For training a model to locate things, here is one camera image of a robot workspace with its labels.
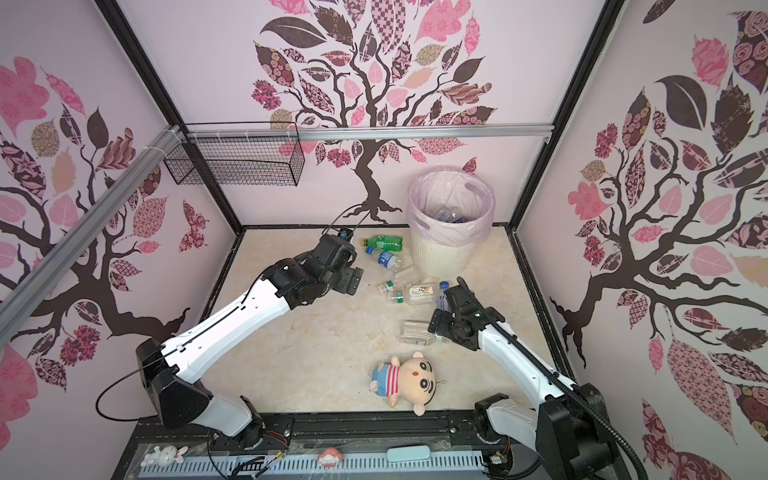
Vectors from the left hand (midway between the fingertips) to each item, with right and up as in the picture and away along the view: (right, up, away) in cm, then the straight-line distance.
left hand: (339, 271), depth 77 cm
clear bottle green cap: (+22, -20, +13) cm, 32 cm away
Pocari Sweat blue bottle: (+11, +3, +27) cm, 29 cm away
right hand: (+29, -17, +9) cm, 35 cm away
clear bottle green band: (+12, -6, +21) cm, 25 cm away
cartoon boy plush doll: (+19, -28, -2) cm, 34 cm away
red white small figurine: (0, -42, -11) cm, 43 cm away
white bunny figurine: (-40, -43, -8) cm, 59 cm away
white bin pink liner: (+34, +19, +26) cm, 47 cm away
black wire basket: (-37, +37, +18) cm, 55 cm away
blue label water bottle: (+30, -10, +17) cm, 36 cm away
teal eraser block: (+18, -42, -8) cm, 47 cm away
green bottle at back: (+12, +8, +33) cm, 36 cm away
